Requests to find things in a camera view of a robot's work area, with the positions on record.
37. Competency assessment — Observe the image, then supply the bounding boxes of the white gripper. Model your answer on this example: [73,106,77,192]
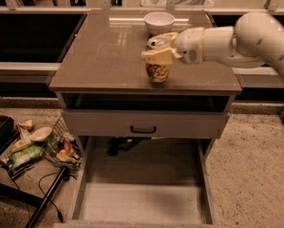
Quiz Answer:
[142,28,204,66]

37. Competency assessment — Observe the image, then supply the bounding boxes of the white plate on floor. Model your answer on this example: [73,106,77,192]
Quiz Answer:
[29,126,52,142]

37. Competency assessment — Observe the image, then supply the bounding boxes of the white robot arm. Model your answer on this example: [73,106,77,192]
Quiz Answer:
[142,12,284,82]

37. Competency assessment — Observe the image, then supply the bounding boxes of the wire basket with items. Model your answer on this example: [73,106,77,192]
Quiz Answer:
[45,117,82,171]

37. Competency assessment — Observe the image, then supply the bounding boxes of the orange soda can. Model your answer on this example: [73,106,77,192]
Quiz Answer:
[144,34,175,84]

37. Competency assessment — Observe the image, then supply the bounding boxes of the green snack bag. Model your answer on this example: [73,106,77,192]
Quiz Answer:
[10,144,44,168]

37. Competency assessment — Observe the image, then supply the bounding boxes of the black cable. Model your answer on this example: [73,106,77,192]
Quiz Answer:
[37,171,78,224]

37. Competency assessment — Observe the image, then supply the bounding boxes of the black pole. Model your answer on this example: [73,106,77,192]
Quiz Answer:
[25,167,69,228]

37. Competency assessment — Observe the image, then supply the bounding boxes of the white bowl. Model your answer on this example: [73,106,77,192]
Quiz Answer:
[143,11,175,35]

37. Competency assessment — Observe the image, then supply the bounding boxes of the black box on floor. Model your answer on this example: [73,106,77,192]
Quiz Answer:
[0,115,20,166]

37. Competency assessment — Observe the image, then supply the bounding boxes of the grey drawer cabinet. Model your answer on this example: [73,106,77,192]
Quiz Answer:
[49,12,241,156]

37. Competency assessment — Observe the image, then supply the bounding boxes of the closed drawer with black handle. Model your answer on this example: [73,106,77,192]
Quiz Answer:
[62,109,230,139]

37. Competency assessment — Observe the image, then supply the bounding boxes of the black object under cabinet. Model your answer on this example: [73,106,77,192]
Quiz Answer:
[106,137,144,156]

